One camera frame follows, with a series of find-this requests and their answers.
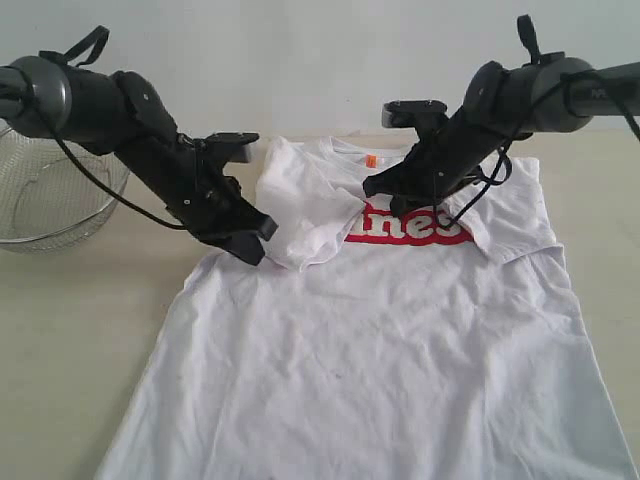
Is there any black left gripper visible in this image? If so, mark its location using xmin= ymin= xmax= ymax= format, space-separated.
xmin=173 ymin=139 xmax=278 ymax=266

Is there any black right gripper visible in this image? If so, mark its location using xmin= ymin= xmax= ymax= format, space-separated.
xmin=362 ymin=109 xmax=495 ymax=214

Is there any white t-shirt with red print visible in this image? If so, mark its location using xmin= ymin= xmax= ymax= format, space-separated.
xmin=97 ymin=137 xmax=638 ymax=479

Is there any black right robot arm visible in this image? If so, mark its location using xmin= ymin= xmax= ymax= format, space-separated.
xmin=363 ymin=15 xmax=639 ymax=216

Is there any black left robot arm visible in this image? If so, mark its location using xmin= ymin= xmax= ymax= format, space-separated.
xmin=1 ymin=26 xmax=278 ymax=266

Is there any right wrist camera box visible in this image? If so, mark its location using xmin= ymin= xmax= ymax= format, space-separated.
xmin=381 ymin=100 xmax=447 ymax=129

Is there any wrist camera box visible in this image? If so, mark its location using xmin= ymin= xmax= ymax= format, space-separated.
xmin=203 ymin=132 xmax=260 ymax=166
xmin=381 ymin=100 xmax=447 ymax=129

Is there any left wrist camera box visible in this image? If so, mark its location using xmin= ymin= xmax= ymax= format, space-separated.
xmin=203 ymin=132 xmax=260 ymax=166

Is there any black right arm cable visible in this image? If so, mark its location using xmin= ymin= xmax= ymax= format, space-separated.
xmin=434 ymin=69 xmax=640 ymax=228

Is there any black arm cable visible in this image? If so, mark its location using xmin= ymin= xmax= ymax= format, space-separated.
xmin=0 ymin=25 xmax=211 ymax=231
xmin=434 ymin=69 xmax=640 ymax=228

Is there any metal wire mesh basket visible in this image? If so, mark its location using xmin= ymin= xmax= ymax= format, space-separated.
xmin=1 ymin=127 xmax=117 ymax=253

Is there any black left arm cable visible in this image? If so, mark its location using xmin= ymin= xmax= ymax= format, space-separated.
xmin=0 ymin=25 xmax=211 ymax=231

